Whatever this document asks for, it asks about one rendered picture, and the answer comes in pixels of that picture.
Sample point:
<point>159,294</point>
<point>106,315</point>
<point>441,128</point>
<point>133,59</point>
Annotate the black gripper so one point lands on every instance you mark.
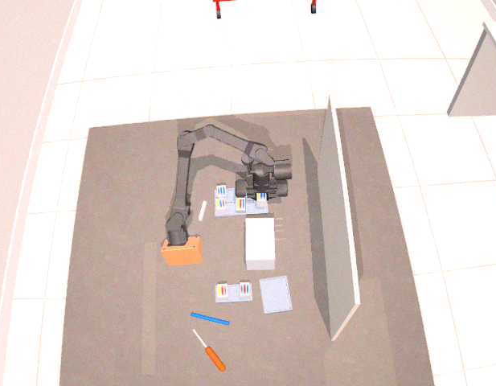
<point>272,190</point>

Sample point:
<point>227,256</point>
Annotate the grey short cylinder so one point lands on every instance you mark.
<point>246,160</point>

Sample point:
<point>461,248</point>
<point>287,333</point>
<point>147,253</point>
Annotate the grey flat panel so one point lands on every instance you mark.
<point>341,269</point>

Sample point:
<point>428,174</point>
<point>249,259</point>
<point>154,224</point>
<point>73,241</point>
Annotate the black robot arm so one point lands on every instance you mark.
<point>280,169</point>

